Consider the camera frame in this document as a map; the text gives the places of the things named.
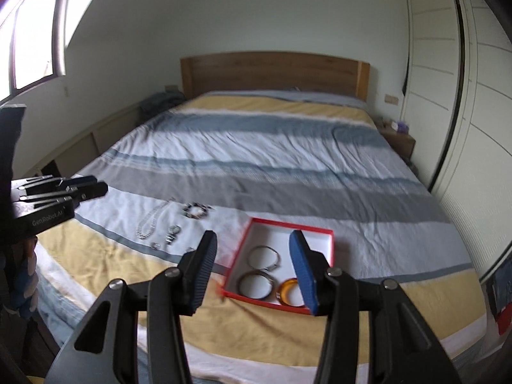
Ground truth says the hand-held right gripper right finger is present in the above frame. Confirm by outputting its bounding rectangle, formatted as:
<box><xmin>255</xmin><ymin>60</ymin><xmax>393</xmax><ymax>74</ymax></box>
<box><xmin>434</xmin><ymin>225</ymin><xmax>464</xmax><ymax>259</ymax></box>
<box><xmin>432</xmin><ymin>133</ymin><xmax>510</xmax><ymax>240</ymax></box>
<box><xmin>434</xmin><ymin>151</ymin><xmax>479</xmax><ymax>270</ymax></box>
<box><xmin>289</xmin><ymin>229</ymin><xmax>460</xmax><ymax>384</ymax></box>

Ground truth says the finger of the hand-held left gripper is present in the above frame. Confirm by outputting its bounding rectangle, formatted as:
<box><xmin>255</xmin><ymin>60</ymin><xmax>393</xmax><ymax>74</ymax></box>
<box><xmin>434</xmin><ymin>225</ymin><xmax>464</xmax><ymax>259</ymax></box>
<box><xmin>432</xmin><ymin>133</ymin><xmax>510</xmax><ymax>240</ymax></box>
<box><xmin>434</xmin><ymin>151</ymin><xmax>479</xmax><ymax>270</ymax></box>
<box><xmin>18</xmin><ymin>181</ymin><xmax>108</xmax><ymax>208</ymax></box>
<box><xmin>11</xmin><ymin>175</ymin><xmax>98</xmax><ymax>193</ymax></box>

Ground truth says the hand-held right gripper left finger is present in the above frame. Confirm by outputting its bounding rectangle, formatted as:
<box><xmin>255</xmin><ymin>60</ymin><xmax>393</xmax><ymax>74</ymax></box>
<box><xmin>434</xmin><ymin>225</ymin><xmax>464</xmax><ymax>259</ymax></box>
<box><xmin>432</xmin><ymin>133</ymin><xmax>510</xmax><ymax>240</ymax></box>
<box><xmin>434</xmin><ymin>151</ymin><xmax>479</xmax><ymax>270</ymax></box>
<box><xmin>43</xmin><ymin>230</ymin><xmax>219</xmax><ymax>384</ymax></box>

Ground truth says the red cardboard box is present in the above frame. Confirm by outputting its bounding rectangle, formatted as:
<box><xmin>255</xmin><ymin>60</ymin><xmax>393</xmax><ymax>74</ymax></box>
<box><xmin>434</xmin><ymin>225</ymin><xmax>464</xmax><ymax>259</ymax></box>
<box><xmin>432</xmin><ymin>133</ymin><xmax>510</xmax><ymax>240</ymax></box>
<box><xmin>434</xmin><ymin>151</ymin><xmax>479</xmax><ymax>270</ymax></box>
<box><xmin>221</xmin><ymin>218</ymin><xmax>334</xmax><ymax>316</ymax></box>

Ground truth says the dark bead bracelet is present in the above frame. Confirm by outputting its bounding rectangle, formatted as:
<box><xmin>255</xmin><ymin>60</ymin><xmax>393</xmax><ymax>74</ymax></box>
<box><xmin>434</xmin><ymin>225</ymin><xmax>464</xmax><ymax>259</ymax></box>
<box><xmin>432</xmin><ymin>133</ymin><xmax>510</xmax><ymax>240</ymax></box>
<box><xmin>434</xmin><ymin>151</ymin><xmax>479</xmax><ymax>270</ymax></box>
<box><xmin>183</xmin><ymin>202</ymin><xmax>212</xmax><ymax>220</ymax></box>

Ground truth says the silver chain necklace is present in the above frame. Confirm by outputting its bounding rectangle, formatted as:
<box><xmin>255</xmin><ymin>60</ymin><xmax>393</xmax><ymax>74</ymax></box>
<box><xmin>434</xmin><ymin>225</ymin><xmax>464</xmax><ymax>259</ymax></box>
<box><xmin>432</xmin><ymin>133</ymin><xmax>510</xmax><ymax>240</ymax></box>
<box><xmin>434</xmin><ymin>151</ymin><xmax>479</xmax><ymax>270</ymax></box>
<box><xmin>136</xmin><ymin>199</ymin><xmax>177</xmax><ymax>243</ymax></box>

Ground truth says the amber bangle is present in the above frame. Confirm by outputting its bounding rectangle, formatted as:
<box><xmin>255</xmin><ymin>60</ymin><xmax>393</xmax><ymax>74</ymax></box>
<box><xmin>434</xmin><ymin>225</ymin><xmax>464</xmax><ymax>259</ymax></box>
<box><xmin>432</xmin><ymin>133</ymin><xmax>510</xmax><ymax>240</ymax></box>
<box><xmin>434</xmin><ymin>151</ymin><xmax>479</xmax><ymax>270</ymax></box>
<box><xmin>277</xmin><ymin>277</ymin><xmax>308</xmax><ymax>308</ymax></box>

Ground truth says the thin silver bangle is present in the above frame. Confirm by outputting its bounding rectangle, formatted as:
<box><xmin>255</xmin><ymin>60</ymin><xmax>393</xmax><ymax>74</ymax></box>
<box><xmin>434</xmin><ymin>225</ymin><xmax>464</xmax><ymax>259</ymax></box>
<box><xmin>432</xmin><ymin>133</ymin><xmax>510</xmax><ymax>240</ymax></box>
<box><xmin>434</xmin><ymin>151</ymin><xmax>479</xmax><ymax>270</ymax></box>
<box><xmin>247</xmin><ymin>245</ymin><xmax>281</xmax><ymax>270</ymax></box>

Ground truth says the wide silver bangle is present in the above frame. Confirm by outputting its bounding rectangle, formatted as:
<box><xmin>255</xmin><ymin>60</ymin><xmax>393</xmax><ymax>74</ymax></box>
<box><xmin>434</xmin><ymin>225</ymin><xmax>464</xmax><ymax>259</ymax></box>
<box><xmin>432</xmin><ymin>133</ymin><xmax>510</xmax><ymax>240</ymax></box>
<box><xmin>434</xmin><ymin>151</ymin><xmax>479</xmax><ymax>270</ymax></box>
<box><xmin>238</xmin><ymin>271</ymin><xmax>275</xmax><ymax>300</ymax></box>

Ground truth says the low beige cabinet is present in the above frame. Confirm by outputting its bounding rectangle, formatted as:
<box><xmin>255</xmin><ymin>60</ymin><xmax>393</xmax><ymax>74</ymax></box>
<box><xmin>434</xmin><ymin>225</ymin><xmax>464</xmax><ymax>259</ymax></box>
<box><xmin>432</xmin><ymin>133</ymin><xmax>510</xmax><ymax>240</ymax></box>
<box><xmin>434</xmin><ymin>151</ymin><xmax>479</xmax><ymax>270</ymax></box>
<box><xmin>24</xmin><ymin>100</ymin><xmax>145</xmax><ymax>180</ymax></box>

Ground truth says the bed with striped duvet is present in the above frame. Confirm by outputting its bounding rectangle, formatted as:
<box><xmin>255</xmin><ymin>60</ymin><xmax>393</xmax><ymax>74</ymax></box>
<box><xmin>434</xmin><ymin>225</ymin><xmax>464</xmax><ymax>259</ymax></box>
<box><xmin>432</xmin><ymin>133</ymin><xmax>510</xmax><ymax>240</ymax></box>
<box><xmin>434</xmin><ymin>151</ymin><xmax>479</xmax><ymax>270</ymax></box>
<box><xmin>34</xmin><ymin>90</ymin><xmax>486</xmax><ymax>384</ymax></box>

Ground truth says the dark grey cloth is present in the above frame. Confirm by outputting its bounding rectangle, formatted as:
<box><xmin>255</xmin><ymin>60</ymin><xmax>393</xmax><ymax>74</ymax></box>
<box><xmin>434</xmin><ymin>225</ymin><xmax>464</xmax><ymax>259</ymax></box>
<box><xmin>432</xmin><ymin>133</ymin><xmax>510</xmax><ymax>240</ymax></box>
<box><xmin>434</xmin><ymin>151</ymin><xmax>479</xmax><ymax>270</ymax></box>
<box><xmin>139</xmin><ymin>92</ymin><xmax>186</xmax><ymax>120</ymax></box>

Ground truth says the window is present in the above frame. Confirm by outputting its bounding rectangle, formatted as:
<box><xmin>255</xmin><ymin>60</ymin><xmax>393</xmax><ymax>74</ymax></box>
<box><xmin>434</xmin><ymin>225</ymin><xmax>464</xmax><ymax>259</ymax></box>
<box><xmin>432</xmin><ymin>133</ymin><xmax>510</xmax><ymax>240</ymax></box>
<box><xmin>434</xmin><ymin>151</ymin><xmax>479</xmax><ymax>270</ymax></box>
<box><xmin>0</xmin><ymin>0</ymin><xmax>68</xmax><ymax>104</ymax></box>

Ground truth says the wooden nightstand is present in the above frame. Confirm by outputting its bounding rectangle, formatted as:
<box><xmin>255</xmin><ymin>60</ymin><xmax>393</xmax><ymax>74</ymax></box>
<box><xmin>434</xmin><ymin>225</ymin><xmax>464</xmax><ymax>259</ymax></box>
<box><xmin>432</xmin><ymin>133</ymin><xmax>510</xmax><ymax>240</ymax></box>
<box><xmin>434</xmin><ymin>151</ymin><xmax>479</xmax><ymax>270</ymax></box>
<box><xmin>377</xmin><ymin>122</ymin><xmax>417</xmax><ymax>161</ymax></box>

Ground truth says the blue folded cloth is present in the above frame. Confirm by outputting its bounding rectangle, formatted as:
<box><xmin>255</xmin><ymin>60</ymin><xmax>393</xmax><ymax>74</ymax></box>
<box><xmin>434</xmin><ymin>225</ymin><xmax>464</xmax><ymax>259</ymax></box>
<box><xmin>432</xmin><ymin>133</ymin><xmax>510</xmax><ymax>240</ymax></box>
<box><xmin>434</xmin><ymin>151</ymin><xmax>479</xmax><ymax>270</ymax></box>
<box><xmin>486</xmin><ymin>264</ymin><xmax>512</xmax><ymax>316</ymax></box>

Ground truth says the wooden bed headboard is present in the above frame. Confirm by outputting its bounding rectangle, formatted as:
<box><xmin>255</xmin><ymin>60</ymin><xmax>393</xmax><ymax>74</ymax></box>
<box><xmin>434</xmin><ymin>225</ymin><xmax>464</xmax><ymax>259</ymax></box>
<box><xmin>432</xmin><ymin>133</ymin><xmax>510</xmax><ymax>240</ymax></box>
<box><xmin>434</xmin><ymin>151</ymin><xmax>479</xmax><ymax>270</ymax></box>
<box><xmin>180</xmin><ymin>51</ymin><xmax>371</xmax><ymax>102</ymax></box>

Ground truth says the red cloth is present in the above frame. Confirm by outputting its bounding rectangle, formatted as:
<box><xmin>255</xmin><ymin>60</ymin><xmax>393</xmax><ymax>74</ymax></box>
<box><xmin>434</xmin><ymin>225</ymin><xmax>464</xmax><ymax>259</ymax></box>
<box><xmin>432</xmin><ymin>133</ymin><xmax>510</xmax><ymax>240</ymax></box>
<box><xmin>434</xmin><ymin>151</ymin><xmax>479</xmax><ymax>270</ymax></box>
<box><xmin>495</xmin><ymin>306</ymin><xmax>512</xmax><ymax>337</ymax></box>

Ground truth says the white wardrobe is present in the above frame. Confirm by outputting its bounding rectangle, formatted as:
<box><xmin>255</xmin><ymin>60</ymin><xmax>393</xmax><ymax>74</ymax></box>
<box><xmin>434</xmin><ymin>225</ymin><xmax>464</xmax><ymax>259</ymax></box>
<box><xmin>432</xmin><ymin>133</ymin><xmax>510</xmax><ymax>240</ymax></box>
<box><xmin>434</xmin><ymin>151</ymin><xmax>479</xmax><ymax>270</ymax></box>
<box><xmin>401</xmin><ymin>0</ymin><xmax>512</xmax><ymax>283</ymax></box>

